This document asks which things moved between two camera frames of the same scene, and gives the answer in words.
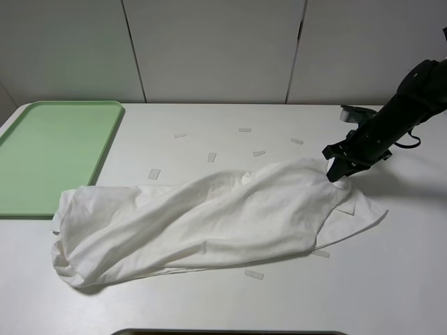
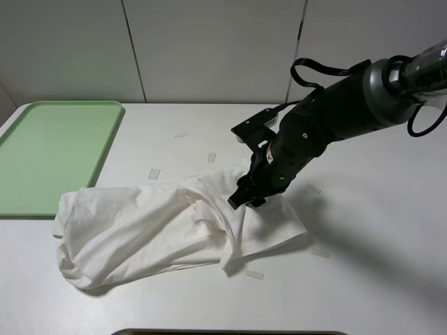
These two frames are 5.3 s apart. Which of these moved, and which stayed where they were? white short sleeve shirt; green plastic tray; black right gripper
Moved: black right gripper; white short sleeve shirt
Stayed: green plastic tray
